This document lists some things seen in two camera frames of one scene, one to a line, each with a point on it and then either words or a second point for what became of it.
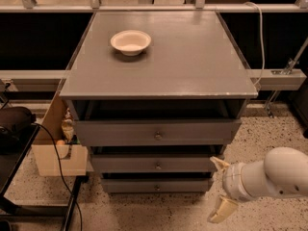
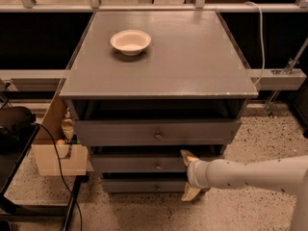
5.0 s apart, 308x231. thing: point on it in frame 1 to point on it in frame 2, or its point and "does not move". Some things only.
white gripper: x=231 y=182 to x=192 y=174
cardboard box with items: x=72 y=155 does not move
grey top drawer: x=156 y=133 does not move
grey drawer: x=153 y=163 does not move
